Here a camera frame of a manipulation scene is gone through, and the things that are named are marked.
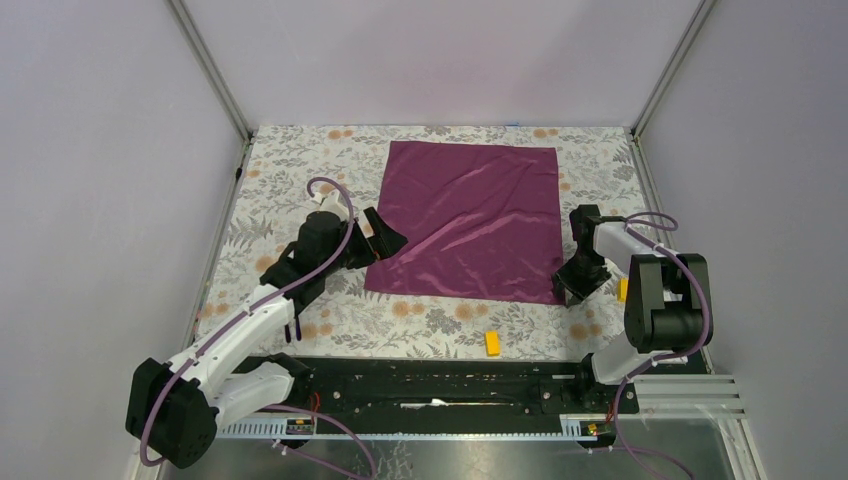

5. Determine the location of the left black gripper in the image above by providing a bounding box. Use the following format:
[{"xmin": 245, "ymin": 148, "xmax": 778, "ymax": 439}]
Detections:
[{"xmin": 320, "ymin": 206, "xmax": 407, "ymax": 276}]

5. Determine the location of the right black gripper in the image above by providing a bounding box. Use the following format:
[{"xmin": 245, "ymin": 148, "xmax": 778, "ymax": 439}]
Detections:
[{"xmin": 551, "ymin": 251, "xmax": 612, "ymax": 309}]

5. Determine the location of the purple satin napkin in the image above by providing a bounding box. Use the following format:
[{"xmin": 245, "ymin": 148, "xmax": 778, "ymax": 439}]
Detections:
[{"xmin": 365, "ymin": 141, "xmax": 564, "ymax": 305}]

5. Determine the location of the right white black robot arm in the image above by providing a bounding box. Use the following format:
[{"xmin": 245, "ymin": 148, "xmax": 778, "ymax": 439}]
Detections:
[{"xmin": 552, "ymin": 204, "xmax": 713, "ymax": 412}]

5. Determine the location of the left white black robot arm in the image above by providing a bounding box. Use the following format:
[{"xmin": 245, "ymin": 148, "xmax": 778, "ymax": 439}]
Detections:
[{"xmin": 125, "ymin": 208, "xmax": 408, "ymax": 468}]

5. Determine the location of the yellow block at right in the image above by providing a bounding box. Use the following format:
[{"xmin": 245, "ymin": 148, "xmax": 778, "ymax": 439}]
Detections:
[{"xmin": 617, "ymin": 278, "xmax": 629, "ymax": 303}]

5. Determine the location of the yellow block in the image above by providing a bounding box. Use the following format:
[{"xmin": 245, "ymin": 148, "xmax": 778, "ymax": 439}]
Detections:
[
  {"xmin": 617, "ymin": 278, "xmax": 629, "ymax": 303},
  {"xmin": 484, "ymin": 331, "xmax": 501, "ymax": 357}
]

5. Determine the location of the yellow block near front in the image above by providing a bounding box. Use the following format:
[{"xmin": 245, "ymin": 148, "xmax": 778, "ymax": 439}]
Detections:
[{"xmin": 484, "ymin": 331, "xmax": 501, "ymax": 357}]

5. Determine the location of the floral tablecloth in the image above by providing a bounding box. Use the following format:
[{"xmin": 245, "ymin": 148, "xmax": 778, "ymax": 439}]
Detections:
[{"xmin": 195, "ymin": 125, "xmax": 646, "ymax": 360}]

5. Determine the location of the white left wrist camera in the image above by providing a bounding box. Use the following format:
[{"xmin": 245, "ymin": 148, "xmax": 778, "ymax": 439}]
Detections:
[{"xmin": 318, "ymin": 190, "xmax": 355, "ymax": 221}]

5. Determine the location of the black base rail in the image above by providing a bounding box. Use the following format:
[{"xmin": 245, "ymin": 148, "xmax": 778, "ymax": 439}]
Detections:
[{"xmin": 225, "ymin": 354, "xmax": 641, "ymax": 436}]

